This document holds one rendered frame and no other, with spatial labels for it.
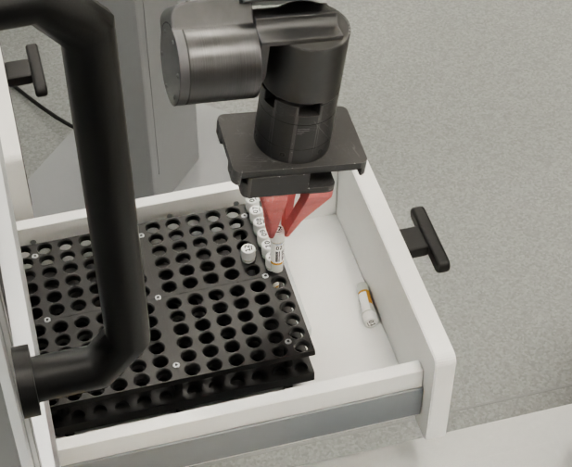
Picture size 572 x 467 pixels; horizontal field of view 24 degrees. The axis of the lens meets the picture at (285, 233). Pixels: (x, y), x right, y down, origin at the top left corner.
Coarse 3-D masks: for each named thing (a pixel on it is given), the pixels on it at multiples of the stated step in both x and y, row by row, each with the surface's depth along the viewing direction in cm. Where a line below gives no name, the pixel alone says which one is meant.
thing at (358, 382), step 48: (192, 192) 122; (336, 192) 126; (48, 240) 120; (288, 240) 126; (336, 240) 126; (336, 288) 122; (336, 336) 118; (384, 336) 118; (336, 384) 107; (384, 384) 108; (96, 432) 104; (144, 432) 104; (192, 432) 106; (240, 432) 107; (288, 432) 109; (336, 432) 110
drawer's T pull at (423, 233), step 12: (420, 216) 117; (408, 228) 116; (420, 228) 117; (432, 228) 116; (408, 240) 115; (420, 240) 115; (432, 240) 115; (420, 252) 115; (432, 252) 114; (444, 252) 114; (444, 264) 114
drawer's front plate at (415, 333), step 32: (352, 192) 120; (352, 224) 123; (384, 224) 114; (384, 256) 114; (384, 288) 116; (416, 288) 109; (384, 320) 118; (416, 320) 107; (416, 352) 109; (448, 352) 105; (448, 384) 107; (416, 416) 113; (448, 416) 110
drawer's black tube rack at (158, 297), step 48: (144, 240) 117; (192, 240) 117; (240, 240) 117; (48, 288) 117; (96, 288) 118; (192, 288) 113; (240, 288) 114; (48, 336) 110; (192, 336) 110; (240, 336) 110; (144, 384) 110; (192, 384) 110; (240, 384) 111; (288, 384) 111
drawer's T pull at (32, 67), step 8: (32, 48) 133; (32, 56) 132; (8, 64) 132; (16, 64) 132; (24, 64) 132; (32, 64) 131; (40, 64) 132; (8, 72) 131; (16, 72) 131; (24, 72) 131; (32, 72) 131; (40, 72) 131; (8, 80) 130; (16, 80) 130; (24, 80) 131; (32, 80) 130; (40, 80) 130; (40, 88) 129; (40, 96) 130
